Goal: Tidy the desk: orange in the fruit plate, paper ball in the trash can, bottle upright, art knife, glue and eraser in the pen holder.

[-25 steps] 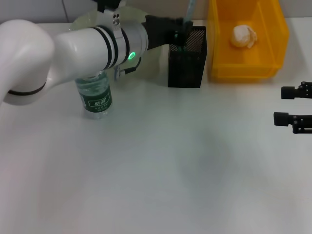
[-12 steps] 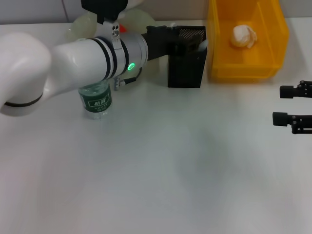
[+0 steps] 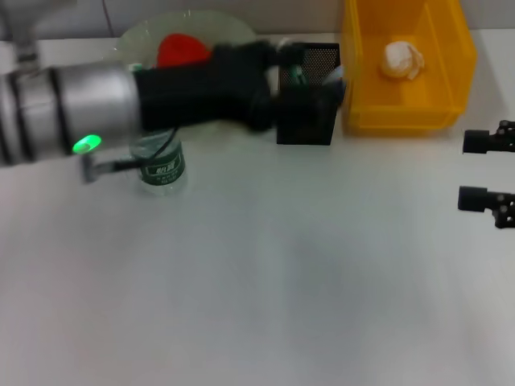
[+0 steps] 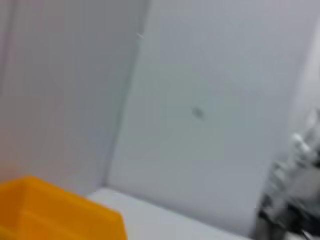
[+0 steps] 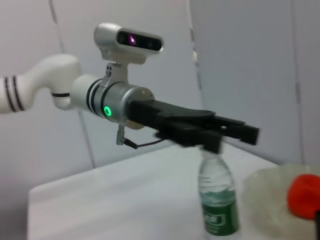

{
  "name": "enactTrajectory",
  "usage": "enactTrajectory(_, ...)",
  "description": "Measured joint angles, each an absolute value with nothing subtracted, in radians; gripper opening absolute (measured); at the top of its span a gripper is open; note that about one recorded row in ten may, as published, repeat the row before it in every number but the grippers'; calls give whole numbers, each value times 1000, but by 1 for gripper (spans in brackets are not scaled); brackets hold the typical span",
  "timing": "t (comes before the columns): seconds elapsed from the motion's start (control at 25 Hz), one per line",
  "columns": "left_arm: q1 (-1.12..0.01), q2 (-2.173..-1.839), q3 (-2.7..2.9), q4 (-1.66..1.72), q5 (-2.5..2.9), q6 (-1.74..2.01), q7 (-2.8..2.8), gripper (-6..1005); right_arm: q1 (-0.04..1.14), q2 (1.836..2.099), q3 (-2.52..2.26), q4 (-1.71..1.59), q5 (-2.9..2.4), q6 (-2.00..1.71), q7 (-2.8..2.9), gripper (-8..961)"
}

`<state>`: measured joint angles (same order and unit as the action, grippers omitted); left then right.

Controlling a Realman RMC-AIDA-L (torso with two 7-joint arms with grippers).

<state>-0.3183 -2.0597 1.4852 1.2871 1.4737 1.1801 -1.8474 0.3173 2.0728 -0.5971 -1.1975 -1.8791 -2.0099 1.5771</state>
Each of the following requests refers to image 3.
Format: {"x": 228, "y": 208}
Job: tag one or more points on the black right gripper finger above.
{"x": 491, "y": 140}
{"x": 495, "y": 201}

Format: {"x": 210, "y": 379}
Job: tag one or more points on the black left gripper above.
{"x": 201, "y": 96}

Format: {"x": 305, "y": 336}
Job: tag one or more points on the green white toothbrush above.
{"x": 299, "y": 76}

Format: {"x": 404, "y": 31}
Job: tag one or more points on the white paper ball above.
{"x": 400, "y": 60}

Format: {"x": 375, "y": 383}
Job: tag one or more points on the red plastic strawberry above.
{"x": 177, "y": 48}

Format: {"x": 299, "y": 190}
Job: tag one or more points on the clear green-label water bottle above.
{"x": 161, "y": 173}

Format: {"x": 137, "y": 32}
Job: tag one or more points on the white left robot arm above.
{"x": 80, "y": 104}

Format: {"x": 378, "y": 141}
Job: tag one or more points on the black mesh pen holder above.
{"x": 306, "y": 132}

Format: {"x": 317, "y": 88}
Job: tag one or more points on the yellow plastic storage bin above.
{"x": 410, "y": 100}

